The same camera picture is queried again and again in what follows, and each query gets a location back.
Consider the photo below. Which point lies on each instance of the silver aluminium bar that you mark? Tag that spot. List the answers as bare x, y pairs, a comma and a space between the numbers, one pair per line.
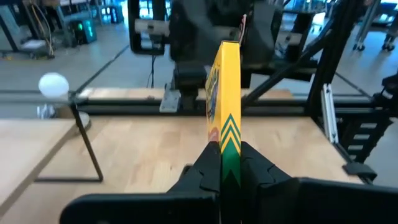
330, 115

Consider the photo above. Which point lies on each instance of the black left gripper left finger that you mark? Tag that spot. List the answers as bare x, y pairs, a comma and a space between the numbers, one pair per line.
186, 199

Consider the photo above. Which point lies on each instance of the white bulb desk lamp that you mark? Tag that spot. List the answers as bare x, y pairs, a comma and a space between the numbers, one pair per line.
53, 84

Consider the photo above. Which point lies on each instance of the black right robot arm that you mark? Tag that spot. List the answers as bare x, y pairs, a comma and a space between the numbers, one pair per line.
199, 28

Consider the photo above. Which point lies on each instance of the black aluminium table frame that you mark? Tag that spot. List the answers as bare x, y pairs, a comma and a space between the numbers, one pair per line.
130, 107

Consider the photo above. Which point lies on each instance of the yellow crayon box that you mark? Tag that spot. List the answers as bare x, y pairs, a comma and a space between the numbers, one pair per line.
228, 93

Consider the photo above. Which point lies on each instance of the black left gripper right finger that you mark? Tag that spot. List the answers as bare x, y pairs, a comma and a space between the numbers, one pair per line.
280, 199

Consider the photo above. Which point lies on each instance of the black machine with teal light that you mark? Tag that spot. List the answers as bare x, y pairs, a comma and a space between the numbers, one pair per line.
84, 31

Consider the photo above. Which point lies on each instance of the wooden shelf riser black legs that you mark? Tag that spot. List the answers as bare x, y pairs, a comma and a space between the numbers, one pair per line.
28, 149

